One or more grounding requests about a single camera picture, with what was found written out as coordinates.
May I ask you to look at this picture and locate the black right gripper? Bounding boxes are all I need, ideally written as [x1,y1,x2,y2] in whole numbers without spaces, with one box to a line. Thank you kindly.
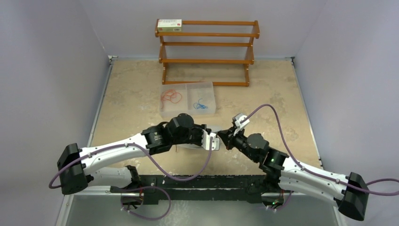
[217,125,259,162]

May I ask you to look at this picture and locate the white plastic cable spool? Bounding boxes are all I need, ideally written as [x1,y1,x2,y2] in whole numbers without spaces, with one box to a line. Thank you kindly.
[178,125,221,149]

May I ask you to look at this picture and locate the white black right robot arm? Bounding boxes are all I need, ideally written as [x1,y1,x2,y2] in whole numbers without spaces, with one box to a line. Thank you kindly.
[217,128,368,221]

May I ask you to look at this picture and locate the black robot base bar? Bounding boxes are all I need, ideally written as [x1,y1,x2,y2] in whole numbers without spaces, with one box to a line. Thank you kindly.
[120,165,290,206]

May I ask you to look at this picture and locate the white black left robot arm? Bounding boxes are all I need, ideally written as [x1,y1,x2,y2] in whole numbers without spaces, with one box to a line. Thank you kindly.
[49,113,219,195]

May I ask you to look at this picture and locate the clear plastic divided tray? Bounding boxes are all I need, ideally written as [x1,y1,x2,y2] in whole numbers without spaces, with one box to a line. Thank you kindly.
[159,82,216,118]

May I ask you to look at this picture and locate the white cardboard box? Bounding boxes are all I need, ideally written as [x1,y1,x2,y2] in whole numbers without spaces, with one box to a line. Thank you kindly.
[157,19,183,32]

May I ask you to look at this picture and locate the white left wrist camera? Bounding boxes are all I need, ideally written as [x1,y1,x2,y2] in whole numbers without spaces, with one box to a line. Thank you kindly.
[201,130,220,151]

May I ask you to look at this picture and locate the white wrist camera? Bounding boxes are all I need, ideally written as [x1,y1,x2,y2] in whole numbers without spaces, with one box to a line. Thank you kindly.
[201,130,220,151]
[232,113,250,136]

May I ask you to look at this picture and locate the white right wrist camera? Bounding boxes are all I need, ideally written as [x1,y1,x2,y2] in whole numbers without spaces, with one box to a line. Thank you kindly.
[232,113,250,136]

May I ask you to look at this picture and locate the blue wire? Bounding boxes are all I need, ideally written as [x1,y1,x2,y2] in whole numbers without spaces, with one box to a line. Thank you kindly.
[193,98,209,110]

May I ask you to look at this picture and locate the orange wire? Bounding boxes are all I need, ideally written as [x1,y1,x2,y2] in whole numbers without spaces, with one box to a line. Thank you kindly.
[160,89,184,105]

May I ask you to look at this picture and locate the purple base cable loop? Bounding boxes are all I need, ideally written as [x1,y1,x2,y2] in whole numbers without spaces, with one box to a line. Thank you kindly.
[120,184,174,221]

